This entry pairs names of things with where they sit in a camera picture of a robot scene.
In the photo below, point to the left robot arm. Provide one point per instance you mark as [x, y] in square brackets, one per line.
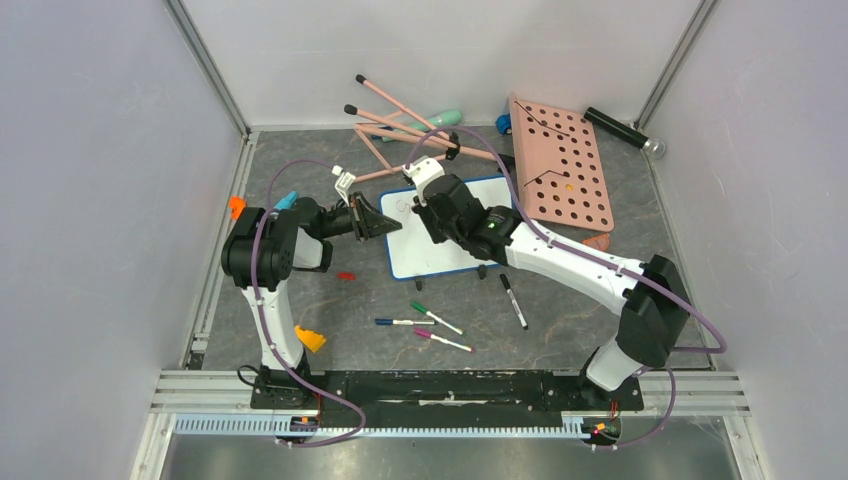
[259, 255]

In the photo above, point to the orange clip left edge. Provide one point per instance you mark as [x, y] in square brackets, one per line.
[236, 206]

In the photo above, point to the orange round tape measure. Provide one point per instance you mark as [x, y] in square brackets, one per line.
[600, 242]

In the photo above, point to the blue whiteboard marker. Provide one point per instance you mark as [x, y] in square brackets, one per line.
[403, 322]

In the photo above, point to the blue toy marker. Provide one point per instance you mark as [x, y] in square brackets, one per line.
[288, 201]

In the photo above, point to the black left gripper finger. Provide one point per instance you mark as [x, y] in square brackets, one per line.
[363, 210]
[373, 228]

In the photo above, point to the mint green toy bottle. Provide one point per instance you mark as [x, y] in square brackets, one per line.
[446, 118]

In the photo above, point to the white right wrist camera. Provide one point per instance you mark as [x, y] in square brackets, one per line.
[421, 173]

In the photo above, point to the pink whiteboard marker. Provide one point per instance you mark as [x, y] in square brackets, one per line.
[432, 336]

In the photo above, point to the yellow orange wedge block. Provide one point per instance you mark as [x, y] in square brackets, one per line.
[311, 340]

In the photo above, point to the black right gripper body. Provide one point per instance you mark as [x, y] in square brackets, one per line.
[428, 210]

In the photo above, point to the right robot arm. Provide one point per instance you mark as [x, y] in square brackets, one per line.
[646, 296]

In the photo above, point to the black whiteboard marker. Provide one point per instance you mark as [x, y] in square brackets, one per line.
[513, 300]

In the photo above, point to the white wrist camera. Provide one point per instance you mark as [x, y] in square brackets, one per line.
[344, 180]
[421, 173]

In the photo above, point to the black flashlight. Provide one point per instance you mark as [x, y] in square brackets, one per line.
[652, 147]

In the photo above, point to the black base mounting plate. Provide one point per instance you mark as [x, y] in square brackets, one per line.
[450, 399]

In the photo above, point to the pink folding stand legs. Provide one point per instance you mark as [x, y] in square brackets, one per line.
[403, 125]

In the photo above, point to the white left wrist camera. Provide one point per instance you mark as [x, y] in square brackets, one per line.
[344, 180]

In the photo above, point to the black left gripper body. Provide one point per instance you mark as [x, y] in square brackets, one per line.
[341, 220]

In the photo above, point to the blue framed whiteboard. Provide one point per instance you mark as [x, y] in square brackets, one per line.
[411, 252]

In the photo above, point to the small blue toy car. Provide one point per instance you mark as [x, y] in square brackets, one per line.
[504, 124]

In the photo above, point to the green whiteboard marker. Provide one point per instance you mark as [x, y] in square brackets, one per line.
[426, 311]

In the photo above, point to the pink perforated board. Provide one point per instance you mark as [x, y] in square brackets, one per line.
[558, 166]

